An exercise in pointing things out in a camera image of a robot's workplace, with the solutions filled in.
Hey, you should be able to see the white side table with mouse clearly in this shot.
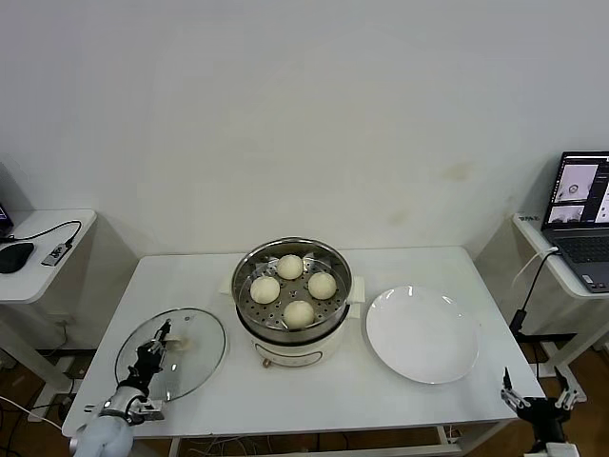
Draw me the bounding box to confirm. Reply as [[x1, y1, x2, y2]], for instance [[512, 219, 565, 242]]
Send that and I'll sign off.
[[0, 208, 99, 425]]

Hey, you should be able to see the perforated steel steamer basket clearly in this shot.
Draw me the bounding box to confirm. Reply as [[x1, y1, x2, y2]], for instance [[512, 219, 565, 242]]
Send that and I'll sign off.
[[217, 236, 367, 334]]

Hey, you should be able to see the white laptop cable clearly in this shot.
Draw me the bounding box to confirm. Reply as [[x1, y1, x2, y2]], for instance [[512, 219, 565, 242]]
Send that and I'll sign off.
[[512, 246, 560, 289]]

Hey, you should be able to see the white side table with laptop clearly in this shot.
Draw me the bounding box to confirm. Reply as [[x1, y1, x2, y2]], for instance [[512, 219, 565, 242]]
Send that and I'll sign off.
[[512, 211, 609, 404]]

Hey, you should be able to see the white main table frame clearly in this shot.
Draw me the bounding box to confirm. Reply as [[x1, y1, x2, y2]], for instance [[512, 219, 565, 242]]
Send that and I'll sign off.
[[168, 421, 513, 457]]

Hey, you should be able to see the white steamed baozi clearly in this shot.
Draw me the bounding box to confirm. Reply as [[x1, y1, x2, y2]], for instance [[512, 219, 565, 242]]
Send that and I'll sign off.
[[249, 275, 281, 305], [307, 270, 338, 300], [283, 299, 316, 329], [276, 253, 304, 281]]

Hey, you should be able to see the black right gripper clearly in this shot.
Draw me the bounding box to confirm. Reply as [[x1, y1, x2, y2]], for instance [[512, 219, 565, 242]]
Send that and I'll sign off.
[[499, 366, 580, 446]]

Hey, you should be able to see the black laptop power cable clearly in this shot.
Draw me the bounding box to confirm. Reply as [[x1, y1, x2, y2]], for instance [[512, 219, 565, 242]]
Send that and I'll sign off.
[[508, 247, 561, 334]]

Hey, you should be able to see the grey usb hub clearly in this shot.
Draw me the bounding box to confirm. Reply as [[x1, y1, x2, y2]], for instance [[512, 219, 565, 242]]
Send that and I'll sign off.
[[41, 241, 68, 268]]

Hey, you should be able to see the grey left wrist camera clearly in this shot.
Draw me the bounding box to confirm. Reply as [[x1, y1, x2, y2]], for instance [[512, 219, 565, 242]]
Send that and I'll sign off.
[[132, 398, 167, 423]]

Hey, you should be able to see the black computer mouse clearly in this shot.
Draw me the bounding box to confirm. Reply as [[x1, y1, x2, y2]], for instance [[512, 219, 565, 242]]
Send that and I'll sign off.
[[0, 241, 37, 275]]

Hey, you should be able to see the cream electric cooker pot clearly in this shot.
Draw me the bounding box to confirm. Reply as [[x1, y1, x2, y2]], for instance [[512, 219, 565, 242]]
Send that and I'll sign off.
[[236, 294, 363, 368]]

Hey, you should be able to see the glass lid with cream handle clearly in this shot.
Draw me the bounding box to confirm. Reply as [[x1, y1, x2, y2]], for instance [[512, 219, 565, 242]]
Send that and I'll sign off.
[[113, 307, 227, 404]]

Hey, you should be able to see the white round plate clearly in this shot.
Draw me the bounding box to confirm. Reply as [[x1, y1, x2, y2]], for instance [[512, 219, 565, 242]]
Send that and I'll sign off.
[[364, 284, 480, 385]]

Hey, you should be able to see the black usb hub cable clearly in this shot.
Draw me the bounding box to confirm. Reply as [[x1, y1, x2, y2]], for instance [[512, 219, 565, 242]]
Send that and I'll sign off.
[[0, 219, 83, 248]]

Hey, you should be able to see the grey open laptop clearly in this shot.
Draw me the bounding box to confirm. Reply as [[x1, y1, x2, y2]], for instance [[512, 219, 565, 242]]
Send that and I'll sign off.
[[540, 150, 609, 293]]

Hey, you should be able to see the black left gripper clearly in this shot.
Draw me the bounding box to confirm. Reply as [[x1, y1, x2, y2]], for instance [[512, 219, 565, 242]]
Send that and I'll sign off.
[[128, 319, 173, 388]]

